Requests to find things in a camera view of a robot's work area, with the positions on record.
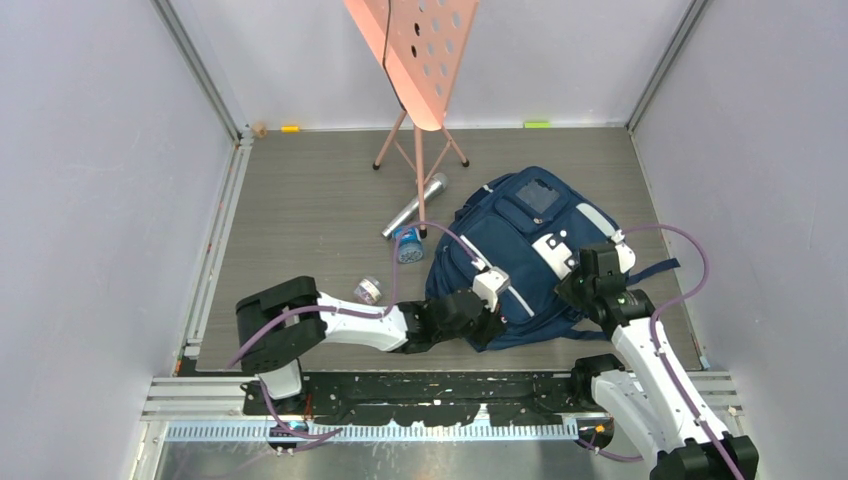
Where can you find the small purple glitter jar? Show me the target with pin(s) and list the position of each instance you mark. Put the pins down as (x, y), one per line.
(369, 290)

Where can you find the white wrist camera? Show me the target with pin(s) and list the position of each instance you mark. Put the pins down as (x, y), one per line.
(626, 255)
(489, 283)

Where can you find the silver microphone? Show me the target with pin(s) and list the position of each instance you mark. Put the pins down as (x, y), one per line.
(434, 187)

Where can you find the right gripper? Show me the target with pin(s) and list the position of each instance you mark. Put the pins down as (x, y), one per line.
(565, 287)

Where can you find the small wooden block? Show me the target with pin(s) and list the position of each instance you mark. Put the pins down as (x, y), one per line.
(259, 129)

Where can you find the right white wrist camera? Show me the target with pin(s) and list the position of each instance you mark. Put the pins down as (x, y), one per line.
(626, 255)

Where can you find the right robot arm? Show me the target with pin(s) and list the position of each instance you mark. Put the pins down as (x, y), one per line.
(643, 385)

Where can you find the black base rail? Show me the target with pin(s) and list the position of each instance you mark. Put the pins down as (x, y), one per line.
(435, 399)

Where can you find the pink music stand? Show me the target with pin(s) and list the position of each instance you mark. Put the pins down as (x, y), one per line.
(419, 46)

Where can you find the navy blue student backpack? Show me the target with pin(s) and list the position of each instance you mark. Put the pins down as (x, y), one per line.
(531, 225)

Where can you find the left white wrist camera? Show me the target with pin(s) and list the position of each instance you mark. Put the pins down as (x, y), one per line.
(489, 283)

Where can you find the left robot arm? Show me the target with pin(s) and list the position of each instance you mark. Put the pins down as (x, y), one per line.
(280, 324)

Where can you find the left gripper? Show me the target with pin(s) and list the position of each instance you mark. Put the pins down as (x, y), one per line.
(493, 327)

